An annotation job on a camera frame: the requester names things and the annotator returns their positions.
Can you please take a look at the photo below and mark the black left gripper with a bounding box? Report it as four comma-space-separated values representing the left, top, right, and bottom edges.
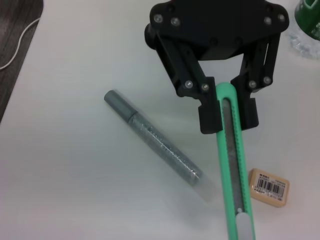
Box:
144, 0, 291, 135

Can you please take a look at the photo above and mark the mint green utility knife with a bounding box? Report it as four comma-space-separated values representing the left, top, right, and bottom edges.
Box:
214, 82, 258, 240

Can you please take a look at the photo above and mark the grey glitter pen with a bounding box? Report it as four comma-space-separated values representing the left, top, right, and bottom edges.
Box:
103, 89, 216, 204

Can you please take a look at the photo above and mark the clear green-label water bottle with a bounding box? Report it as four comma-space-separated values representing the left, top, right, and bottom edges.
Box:
286, 0, 320, 60

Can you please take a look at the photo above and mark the beige barcode eraser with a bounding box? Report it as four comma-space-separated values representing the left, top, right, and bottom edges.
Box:
248, 168, 291, 209

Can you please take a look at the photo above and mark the thin white cable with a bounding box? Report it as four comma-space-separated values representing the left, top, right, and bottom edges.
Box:
0, 16, 42, 72

